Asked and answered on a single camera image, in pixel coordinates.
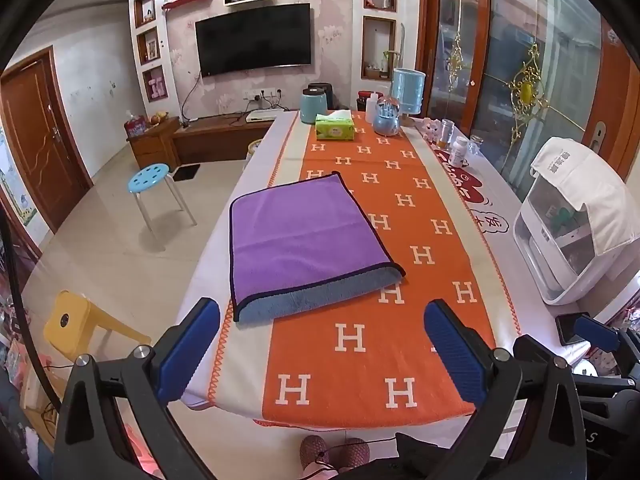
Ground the brown wooden door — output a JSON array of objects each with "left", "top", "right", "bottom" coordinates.
[{"left": 0, "top": 45, "right": 95, "bottom": 235}]

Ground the black wall television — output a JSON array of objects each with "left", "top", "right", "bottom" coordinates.
[{"left": 194, "top": 3, "right": 313, "bottom": 78}]

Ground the white medicine bottle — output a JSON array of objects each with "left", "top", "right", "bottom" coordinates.
[{"left": 448, "top": 136, "right": 470, "bottom": 169}]

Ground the black phone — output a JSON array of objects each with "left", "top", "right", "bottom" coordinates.
[{"left": 555, "top": 312, "right": 592, "bottom": 347}]

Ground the white countertop sterilizer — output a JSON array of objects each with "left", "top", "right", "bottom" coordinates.
[{"left": 512, "top": 180, "right": 640, "bottom": 307}]

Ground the green tissue box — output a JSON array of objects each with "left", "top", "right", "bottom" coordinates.
[{"left": 315, "top": 110, "right": 356, "bottom": 142}]

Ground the blue round stool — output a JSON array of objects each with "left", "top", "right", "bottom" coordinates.
[{"left": 127, "top": 162, "right": 198, "bottom": 241}]

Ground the pink slipper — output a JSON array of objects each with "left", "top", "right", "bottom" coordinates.
[
  {"left": 334, "top": 437, "right": 371, "bottom": 469},
  {"left": 299, "top": 435, "right": 329, "bottom": 472}
]

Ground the blue round toothpick holder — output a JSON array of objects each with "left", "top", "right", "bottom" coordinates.
[{"left": 372, "top": 98, "right": 404, "bottom": 136}]

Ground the purple towel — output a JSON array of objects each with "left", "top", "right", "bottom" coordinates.
[{"left": 229, "top": 171, "right": 407, "bottom": 324}]

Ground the light blue water bucket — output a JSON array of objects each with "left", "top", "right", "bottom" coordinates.
[{"left": 389, "top": 67, "right": 427, "bottom": 116}]

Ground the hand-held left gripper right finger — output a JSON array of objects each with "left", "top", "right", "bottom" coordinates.
[{"left": 423, "top": 298, "right": 587, "bottom": 480}]

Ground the yellow plastic stool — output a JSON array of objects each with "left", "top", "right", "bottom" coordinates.
[{"left": 42, "top": 289, "right": 153, "bottom": 361}]

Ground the wall poster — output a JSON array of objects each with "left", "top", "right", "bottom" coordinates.
[{"left": 0, "top": 125, "right": 39, "bottom": 229}]

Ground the small wooden side cabinet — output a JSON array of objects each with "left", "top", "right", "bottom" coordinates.
[{"left": 125, "top": 117, "right": 181, "bottom": 172}]

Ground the white cloth cover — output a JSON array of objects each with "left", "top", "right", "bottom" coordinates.
[{"left": 530, "top": 136, "right": 640, "bottom": 281}]

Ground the white plastic bottle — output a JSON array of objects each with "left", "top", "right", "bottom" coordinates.
[{"left": 365, "top": 92, "right": 385, "bottom": 124}]

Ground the wooden television cabinet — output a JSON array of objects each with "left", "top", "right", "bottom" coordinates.
[{"left": 172, "top": 114, "right": 279, "bottom": 166}]

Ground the red bag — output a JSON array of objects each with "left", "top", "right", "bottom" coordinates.
[{"left": 124, "top": 111, "right": 149, "bottom": 139}]

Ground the white set-top box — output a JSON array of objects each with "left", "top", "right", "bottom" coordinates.
[{"left": 245, "top": 108, "right": 291, "bottom": 124}]

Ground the glass door with gold ornament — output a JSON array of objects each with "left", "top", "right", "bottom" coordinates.
[{"left": 424, "top": 0, "right": 640, "bottom": 183}]

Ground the orange printed blanket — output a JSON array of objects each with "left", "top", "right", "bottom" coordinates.
[{"left": 177, "top": 110, "right": 591, "bottom": 432}]

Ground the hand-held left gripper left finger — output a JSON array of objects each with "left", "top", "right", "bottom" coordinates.
[{"left": 52, "top": 296, "right": 221, "bottom": 480}]

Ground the white red-printed tablecloth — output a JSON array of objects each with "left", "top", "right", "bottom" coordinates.
[{"left": 420, "top": 119, "right": 608, "bottom": 361}]

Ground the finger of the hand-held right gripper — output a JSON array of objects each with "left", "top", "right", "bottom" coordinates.
[{"left": 573, "top": 312, "right": 640, "bottom": 377}]

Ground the teal kettle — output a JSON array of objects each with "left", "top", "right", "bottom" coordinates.
[{"left": 299, "top": 88, "right": 329, "bottom": 125}]

